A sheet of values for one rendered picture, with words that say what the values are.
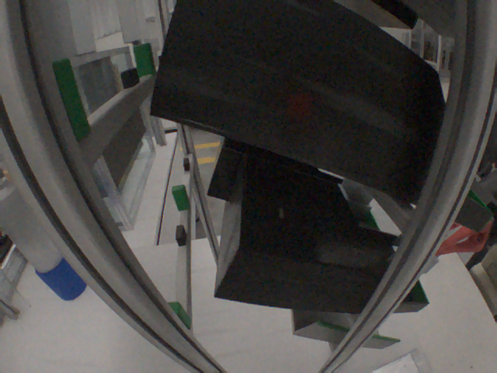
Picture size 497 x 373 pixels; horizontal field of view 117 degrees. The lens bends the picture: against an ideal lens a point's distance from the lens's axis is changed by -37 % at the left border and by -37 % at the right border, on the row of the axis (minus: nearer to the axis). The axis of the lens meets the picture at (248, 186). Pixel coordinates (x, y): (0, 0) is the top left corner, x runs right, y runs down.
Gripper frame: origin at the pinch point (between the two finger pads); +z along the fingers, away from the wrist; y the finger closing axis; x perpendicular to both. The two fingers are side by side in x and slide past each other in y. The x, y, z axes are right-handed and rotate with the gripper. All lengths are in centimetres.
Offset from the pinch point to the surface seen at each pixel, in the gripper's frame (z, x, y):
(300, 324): 20.2, 1.2, 3.5
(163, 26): 18.7, -36.6, -22.0
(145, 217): 81, 8, -58
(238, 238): 17.1, -18.5, 4.0
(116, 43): 366, -260, -825
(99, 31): 390, -347, -826
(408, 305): 6.3, 2.8, 6.1
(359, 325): 12.5, -3.2, 7.6
